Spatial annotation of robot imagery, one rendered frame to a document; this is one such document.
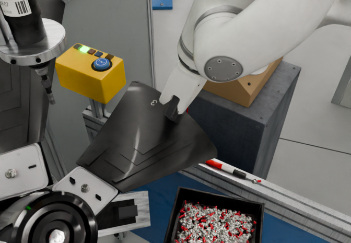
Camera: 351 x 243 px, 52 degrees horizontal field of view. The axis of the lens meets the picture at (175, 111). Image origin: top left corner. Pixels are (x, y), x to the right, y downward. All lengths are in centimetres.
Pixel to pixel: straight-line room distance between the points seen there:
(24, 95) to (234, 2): 31
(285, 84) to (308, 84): 152
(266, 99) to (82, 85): 53
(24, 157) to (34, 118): 6
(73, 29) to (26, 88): 105
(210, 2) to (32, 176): 33
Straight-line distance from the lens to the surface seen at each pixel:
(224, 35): 42
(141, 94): 73
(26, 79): 55
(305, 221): 101
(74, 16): 158
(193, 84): 56
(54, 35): 40
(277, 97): 112
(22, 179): 56
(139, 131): 67
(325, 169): 221
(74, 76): 100
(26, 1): 37
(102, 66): 96
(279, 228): 112
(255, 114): 105
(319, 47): 306
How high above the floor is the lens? 167
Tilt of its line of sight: 46 degrees down
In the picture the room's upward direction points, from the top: straight up
